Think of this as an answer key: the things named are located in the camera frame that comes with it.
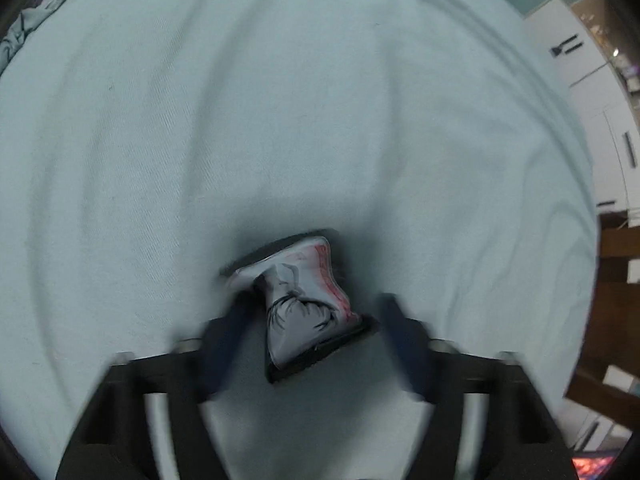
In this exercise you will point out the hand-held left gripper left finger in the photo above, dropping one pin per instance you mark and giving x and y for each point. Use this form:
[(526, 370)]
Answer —
[(225, 345)]

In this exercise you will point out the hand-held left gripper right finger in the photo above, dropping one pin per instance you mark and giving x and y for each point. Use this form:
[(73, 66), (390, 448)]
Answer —
[(407, 350)]

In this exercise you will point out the white snack packet black drawing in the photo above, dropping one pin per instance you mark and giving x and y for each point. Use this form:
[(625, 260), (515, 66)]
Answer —
[(300, 310)]

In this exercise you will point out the white flat box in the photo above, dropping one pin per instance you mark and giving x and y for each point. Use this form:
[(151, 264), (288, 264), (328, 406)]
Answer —
[(600, 427)]

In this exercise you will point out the teal bed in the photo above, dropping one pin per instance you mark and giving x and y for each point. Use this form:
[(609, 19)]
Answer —
[(250, 135)]

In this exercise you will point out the brown wooden furniture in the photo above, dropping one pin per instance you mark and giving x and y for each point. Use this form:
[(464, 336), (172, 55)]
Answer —
[(617, 310)]

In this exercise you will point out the red patterned rug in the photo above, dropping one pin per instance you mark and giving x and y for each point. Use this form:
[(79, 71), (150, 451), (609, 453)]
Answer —
[(595, 467)]

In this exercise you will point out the rumpled grey blanket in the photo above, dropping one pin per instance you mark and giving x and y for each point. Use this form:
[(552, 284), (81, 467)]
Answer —
[(30, 15)]

